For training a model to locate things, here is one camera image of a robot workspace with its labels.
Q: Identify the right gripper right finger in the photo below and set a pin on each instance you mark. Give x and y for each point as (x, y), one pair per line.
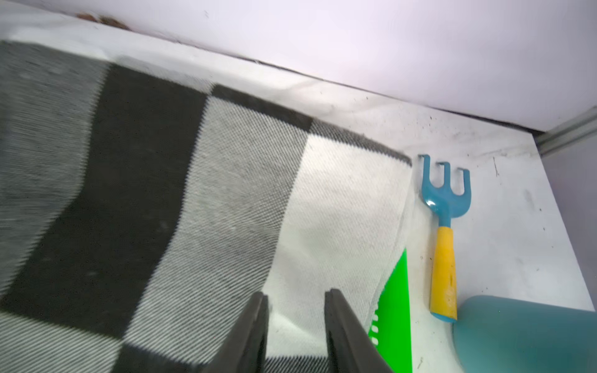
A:
(348, 345)

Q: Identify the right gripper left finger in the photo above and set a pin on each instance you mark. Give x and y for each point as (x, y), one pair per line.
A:
(244, 349)

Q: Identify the black white checked scarf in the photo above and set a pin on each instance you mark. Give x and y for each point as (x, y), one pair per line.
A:
(141, 208)

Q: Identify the green plastic basket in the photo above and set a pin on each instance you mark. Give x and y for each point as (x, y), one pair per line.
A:
(390, 330)

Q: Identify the teal vase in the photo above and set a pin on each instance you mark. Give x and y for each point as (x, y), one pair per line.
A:
(496, 334)

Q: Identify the teal yellow garden rake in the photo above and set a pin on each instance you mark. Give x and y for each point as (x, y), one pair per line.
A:
(446, 205)

